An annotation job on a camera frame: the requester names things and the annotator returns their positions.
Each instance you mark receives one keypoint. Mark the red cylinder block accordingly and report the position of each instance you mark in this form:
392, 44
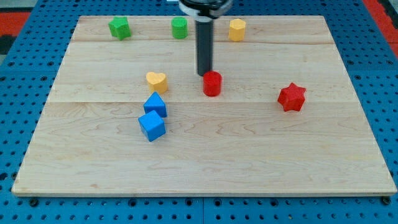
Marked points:
212, 81

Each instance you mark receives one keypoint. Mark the red star block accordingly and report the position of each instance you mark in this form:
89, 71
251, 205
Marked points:
292, 98

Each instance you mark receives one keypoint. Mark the green star block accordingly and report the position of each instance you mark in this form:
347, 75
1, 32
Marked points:
119, 27

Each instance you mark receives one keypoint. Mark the blue triangle block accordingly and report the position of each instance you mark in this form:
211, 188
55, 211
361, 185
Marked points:
156, 103

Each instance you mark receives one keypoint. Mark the blue cube block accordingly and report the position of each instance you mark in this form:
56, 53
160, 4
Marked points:
152, 125

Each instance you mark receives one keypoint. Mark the yellow heart block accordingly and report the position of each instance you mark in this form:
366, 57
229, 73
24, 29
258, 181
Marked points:
157, 82

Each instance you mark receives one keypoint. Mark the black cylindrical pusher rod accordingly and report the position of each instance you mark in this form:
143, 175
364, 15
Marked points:
204, 46

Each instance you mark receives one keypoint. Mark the green cylinder block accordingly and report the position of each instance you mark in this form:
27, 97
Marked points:
179, 27

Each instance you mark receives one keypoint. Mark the yellow hexagon block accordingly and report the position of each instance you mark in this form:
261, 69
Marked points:
237, 29

